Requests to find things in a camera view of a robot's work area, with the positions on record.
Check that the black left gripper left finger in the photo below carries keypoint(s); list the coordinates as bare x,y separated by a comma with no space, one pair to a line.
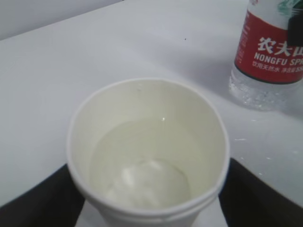
55,202

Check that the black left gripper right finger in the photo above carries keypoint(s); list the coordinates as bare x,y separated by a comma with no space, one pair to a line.
246,201

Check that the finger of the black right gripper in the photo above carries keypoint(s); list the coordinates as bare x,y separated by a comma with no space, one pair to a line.
295,28

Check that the Nongfu Spring water bottle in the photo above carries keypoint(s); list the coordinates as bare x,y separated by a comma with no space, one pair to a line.
266,70

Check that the white paper cup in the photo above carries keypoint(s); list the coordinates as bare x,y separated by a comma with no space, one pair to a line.
148,153

